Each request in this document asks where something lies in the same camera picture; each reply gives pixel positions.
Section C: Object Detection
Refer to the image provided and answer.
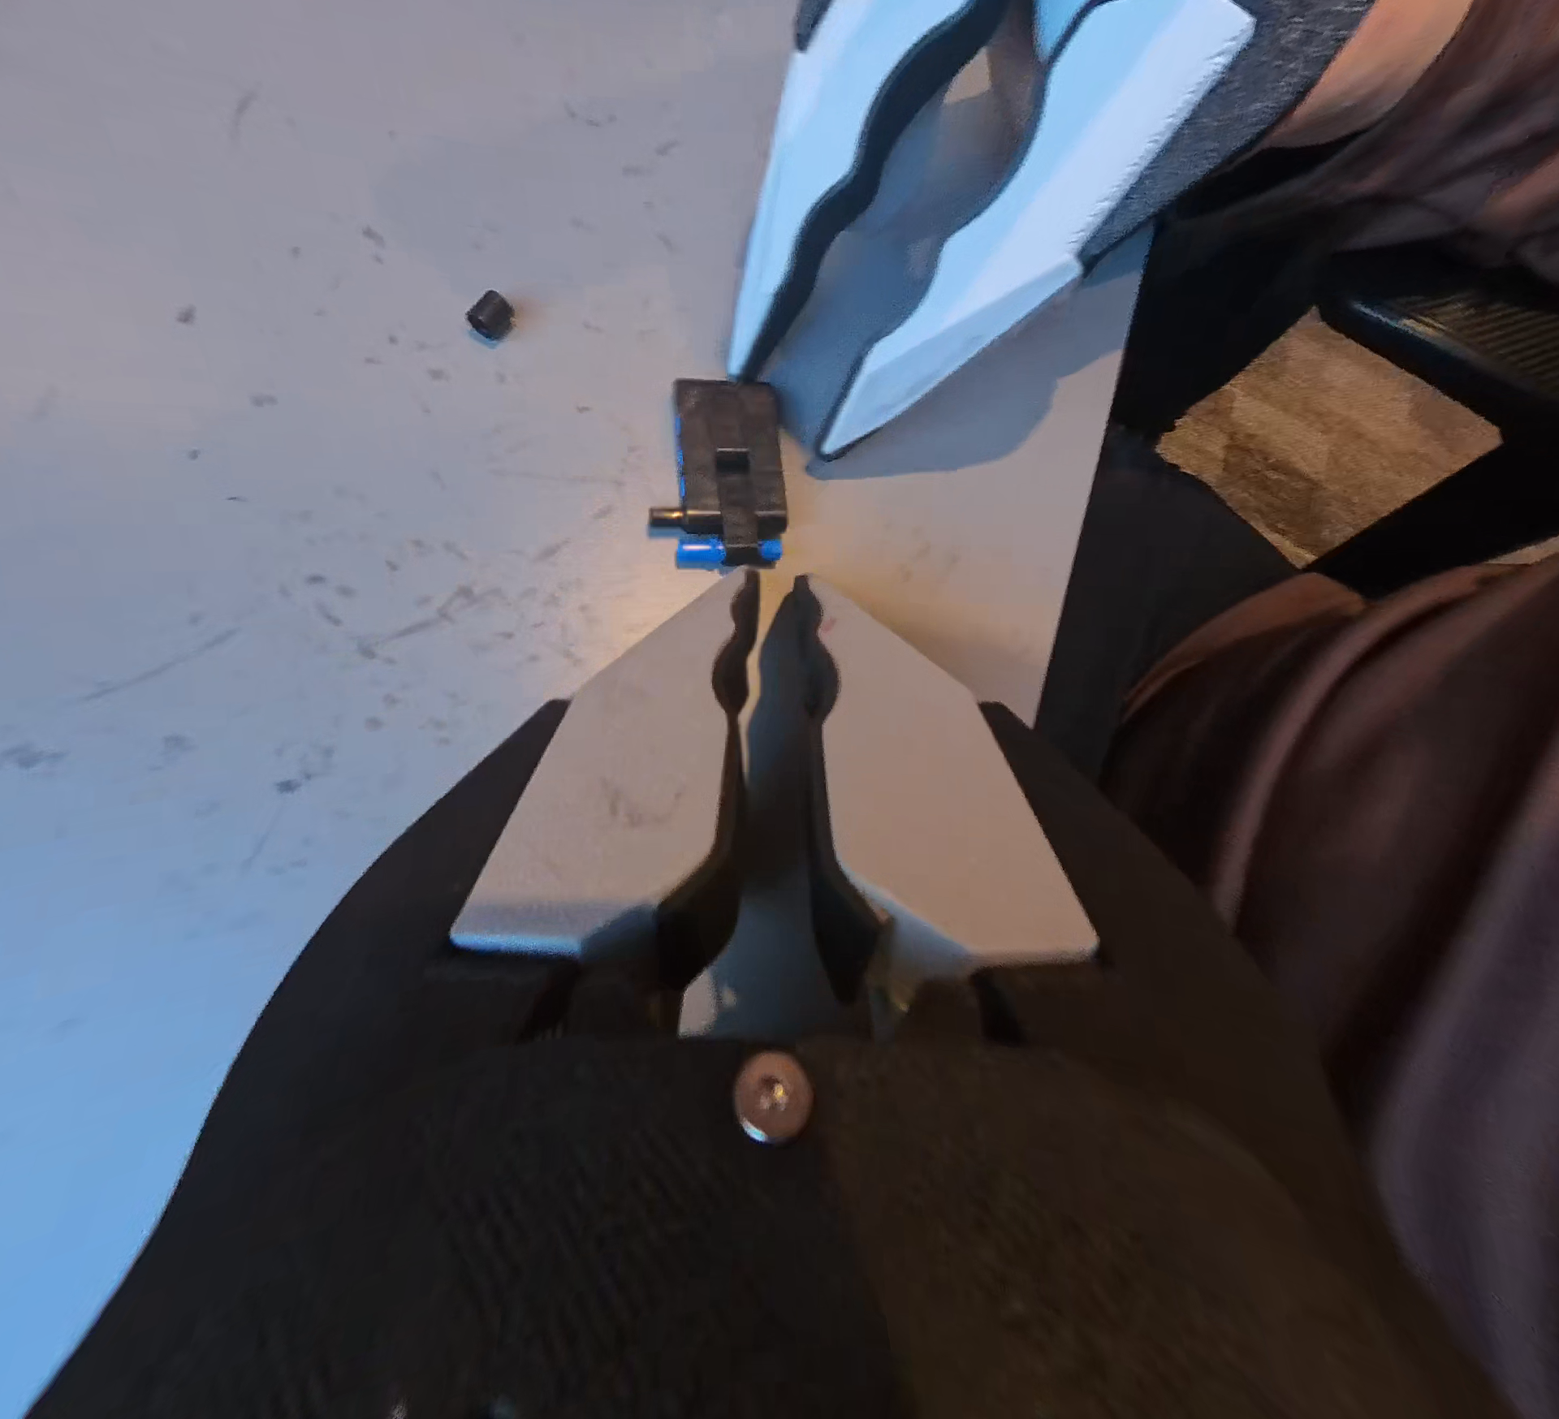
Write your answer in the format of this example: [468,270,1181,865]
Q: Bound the person's right hand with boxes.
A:
[1270,0,1501,146]

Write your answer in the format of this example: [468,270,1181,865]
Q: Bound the black brick assembly with blue pins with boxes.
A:
[647,377,789,571]

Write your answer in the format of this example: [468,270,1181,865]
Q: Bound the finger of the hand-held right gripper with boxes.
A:
[815,0,1259,460]
[726,0,1030,381]

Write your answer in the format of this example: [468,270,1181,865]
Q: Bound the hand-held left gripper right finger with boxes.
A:
[766,571,1102,1017]

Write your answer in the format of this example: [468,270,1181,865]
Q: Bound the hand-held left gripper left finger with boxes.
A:
[449,566,763,995]

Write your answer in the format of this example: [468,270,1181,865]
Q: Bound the person's brown top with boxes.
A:
[1096,555,1559,1419]

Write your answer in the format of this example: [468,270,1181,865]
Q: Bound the black office chair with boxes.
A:
[1107,213,1559,598]

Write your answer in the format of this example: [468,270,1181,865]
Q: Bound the person's right forearm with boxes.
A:
[1170,0,1559,281]

